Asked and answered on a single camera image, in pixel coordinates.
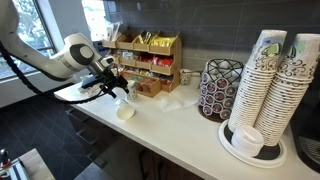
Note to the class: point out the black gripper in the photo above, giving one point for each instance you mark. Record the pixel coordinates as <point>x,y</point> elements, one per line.
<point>106,79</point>

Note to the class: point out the tall patterned paper cup stack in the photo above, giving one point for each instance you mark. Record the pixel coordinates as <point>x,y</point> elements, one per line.
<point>286,100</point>
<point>256,83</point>

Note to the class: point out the metal clamp device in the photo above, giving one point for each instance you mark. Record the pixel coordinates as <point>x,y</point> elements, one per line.
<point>10,171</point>

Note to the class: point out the wide wooden tiered organizer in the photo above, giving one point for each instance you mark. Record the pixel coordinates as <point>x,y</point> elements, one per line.
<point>163,50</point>

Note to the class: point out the dark lower cabinet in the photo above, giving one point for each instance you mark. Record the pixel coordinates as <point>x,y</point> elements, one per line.
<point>126,156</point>

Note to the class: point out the white plastic lid stack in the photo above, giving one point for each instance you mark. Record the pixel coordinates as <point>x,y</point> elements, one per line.
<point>248,138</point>

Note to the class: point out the white round tray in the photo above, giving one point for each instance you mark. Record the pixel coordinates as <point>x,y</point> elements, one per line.
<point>256,163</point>

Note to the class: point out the window with dark frame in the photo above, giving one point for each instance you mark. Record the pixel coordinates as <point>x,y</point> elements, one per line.
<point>33,26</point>

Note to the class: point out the red white packets pile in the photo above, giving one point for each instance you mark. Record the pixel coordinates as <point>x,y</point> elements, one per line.
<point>144,60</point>

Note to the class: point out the bright narrow window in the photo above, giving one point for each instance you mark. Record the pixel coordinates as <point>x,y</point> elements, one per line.
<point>95,16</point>

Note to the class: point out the light wooden board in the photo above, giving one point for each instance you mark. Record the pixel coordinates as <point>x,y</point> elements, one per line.
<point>36,166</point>

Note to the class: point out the yellow stick packets pile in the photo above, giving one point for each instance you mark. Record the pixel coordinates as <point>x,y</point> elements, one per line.
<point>146,37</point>

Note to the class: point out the small patterned paper cup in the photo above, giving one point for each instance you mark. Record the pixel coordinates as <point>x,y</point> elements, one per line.
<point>185,78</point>

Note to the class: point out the narrow wooden tiered organizer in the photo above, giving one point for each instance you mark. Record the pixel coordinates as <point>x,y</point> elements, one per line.
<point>108,44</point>

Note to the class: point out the wooden tea bag box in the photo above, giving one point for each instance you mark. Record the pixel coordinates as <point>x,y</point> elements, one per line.
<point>150,92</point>

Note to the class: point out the clear plastic bag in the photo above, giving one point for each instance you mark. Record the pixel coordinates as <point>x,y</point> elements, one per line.
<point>176,100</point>

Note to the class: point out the wrapped stirrers bundle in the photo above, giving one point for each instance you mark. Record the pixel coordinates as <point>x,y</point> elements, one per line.
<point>114,31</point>

